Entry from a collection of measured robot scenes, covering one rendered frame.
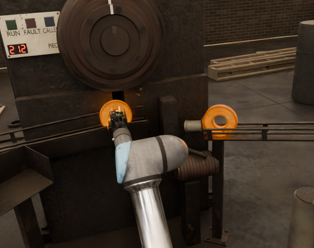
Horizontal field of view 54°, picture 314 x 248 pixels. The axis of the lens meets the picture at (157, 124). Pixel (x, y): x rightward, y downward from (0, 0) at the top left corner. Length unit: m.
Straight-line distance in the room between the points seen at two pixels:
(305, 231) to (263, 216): 0.67
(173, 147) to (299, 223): 0.67
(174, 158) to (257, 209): 1.24
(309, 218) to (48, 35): 1.33
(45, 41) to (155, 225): 0.99
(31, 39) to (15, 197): 0.69
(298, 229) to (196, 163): 0.51
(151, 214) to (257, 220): 1.19
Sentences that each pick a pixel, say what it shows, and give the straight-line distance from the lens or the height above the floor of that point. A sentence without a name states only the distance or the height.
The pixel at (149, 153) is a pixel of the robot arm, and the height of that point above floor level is 0.85.
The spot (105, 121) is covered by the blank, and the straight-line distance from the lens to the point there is 1.50.
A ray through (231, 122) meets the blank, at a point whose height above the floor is 0.71.
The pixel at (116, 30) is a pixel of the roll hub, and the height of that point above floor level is 1.16.
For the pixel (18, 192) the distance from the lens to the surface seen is 1.34.
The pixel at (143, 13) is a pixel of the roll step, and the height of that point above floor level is 1.21.
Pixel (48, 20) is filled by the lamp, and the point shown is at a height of 1.21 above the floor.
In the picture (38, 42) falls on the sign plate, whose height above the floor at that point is 1.12.
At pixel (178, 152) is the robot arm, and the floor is 0.84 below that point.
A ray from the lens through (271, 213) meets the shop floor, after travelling 2.06.
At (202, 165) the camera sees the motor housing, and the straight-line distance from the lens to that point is 1.52.
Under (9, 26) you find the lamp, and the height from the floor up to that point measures 1.20.
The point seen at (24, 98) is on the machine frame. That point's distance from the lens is 1.57.
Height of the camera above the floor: 1.27
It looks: 23 degrees down
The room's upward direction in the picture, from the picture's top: 4 degrees counter-clockwise
